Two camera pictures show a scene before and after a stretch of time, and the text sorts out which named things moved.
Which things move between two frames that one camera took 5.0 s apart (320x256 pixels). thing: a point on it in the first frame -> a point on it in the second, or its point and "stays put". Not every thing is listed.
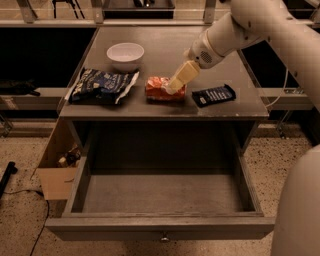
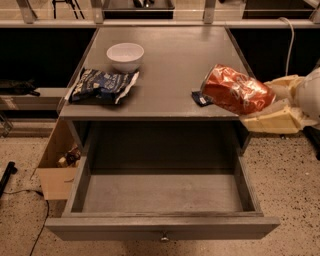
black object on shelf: x=20 y=87 stays put
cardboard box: x=57 y=172 stays put
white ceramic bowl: x=125 y=56 stays put
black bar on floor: x=10 y=169 stays put
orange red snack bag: x=154 y=92 -> x=233 y=91
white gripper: x=202 y=53 -> x=309 y=95
